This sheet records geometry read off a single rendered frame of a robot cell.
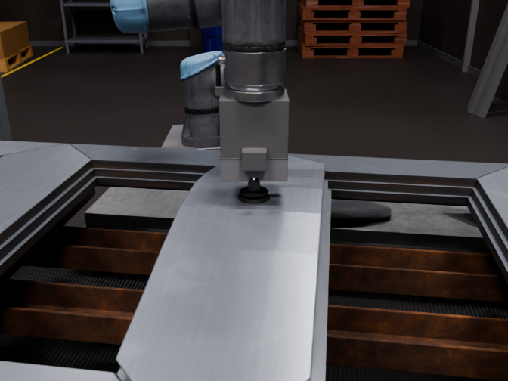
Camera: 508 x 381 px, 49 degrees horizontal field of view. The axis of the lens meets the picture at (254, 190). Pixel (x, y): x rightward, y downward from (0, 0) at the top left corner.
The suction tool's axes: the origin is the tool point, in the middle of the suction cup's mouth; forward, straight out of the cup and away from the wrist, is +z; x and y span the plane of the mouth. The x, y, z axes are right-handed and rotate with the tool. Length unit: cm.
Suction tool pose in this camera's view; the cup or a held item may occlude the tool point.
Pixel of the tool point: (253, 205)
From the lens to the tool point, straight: 74.4
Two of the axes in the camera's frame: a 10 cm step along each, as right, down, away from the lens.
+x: -0.1, -3.9, 9.2
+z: 0.0, 9.2, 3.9
